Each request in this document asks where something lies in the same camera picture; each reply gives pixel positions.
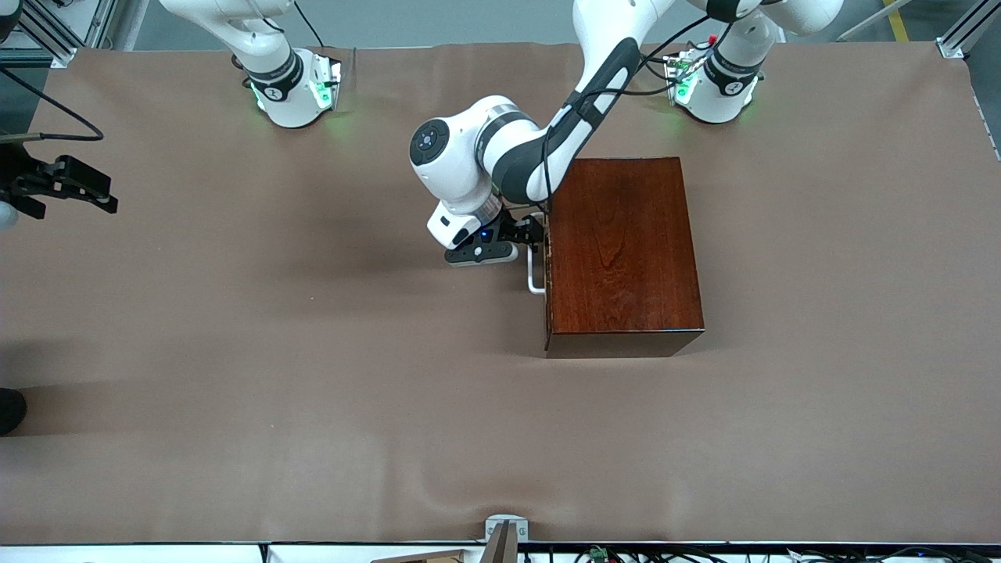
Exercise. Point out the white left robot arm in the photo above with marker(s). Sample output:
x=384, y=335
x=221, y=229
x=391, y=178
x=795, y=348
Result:
x=453, y=172

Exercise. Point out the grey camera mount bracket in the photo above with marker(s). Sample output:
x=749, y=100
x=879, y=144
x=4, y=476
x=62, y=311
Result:
x=506, y=536

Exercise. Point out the yellow floor tape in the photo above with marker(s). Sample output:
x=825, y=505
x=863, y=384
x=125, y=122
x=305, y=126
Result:
x=897, y=19

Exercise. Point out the brown table cloth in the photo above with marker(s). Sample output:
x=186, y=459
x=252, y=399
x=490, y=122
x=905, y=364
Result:
x=313, y=391

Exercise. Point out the grey diagonal metal bar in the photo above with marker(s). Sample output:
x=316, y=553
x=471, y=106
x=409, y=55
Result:
x=872, y=21

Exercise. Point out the green connector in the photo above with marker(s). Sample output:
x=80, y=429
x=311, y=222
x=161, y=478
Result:
x=599, y=554

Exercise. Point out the dark brown wooden cabinet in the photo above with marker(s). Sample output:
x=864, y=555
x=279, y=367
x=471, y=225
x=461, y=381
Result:
x=626, y=250

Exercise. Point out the black round object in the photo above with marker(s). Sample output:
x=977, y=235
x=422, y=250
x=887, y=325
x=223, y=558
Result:
x=9, y=410

